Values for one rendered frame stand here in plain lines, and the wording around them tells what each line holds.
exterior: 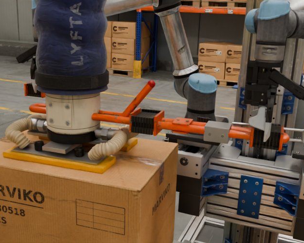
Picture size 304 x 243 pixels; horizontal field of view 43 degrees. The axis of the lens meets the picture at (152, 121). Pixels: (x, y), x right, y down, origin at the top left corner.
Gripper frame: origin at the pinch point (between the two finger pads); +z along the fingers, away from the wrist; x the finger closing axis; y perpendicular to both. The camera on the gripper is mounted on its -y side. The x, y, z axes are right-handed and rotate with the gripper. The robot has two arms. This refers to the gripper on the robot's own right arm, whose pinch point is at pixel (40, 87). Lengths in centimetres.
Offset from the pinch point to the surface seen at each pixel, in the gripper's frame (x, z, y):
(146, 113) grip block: -24, -2, 54
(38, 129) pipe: -27.4, 7.2, 17.2
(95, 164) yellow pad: -39, 11, 44
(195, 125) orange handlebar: -25, -1, 69
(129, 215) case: -46, 20, 57
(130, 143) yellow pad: -18, 11, 46
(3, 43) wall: 861, 99, -703
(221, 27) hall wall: 823, 11, -48
